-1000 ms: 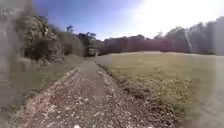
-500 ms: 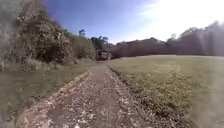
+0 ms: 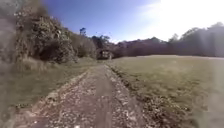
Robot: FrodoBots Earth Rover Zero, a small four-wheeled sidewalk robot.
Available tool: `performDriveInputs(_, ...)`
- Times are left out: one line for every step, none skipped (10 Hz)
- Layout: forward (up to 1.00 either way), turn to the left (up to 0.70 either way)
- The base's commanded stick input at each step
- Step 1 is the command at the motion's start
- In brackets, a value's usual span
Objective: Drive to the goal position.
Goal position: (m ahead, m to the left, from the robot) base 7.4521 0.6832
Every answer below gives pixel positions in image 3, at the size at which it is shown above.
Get small distant building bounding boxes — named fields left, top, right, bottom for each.
left=98, top=49, right=114, bottom=61

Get grey gravel-strewn paved path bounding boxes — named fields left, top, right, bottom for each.
left=6, top=63, right=158, bottom=128

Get open grass field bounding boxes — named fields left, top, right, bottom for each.
left=105, top=54, right=224, bottom=128

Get dense green bushes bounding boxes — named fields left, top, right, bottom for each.
left=0, top=3, right=98, bottom=66

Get row of dark trees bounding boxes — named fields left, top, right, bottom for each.
left=78, top=21, right=224, bottom=59

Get grass verge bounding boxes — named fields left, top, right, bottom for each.
left=0, top=58, right=98, bottom=114

